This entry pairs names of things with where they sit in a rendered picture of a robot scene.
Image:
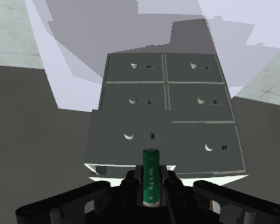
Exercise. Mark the green aa battery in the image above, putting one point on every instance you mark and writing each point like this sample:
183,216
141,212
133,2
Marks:
151,177

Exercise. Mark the grey chest of drawers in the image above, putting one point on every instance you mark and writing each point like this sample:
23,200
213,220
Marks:
219,179

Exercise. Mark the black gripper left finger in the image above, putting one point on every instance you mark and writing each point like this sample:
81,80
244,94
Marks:
68,207

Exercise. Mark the grey drawer front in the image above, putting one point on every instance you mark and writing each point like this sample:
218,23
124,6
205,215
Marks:
147,68
134,97
109,152
212,104
196,154
182,68

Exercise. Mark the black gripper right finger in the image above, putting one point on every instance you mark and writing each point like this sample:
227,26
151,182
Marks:
235,207

